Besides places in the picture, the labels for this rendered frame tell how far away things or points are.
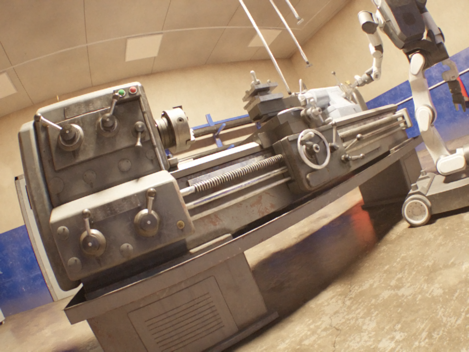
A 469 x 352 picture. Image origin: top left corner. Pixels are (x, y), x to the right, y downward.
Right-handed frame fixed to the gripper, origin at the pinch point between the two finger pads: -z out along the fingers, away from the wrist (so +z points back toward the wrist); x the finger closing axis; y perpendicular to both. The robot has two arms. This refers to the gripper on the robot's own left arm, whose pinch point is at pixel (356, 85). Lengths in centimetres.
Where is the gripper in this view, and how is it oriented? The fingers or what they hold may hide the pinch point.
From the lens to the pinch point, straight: 234.0
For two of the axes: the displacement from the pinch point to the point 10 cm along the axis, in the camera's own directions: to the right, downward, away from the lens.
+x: 8.4, -3.1, 4.5
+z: 4.0, -2.1, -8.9
